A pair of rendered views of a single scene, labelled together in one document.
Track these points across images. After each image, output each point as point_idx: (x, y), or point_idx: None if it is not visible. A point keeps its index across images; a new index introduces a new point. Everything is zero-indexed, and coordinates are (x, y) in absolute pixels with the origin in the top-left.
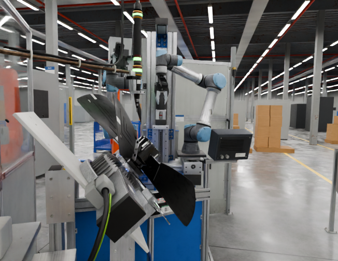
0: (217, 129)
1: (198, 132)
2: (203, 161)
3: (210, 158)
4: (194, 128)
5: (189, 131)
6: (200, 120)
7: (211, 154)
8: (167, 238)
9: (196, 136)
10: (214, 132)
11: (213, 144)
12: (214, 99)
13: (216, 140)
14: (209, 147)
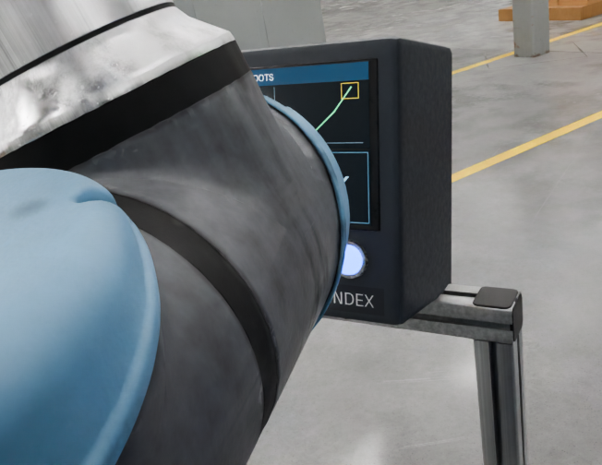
0: (336, 41)
1: (339, 184)
2: (515, 329)
3: (453, 299)
4: (230, 189)
5: (240, 330)
6: (162, 5)
7: (432, 272)
8: None
9: (332, 275)
10: (429, 53)
11: (438, 160)
12: None
13: (450, 103)
14: (412, 232)
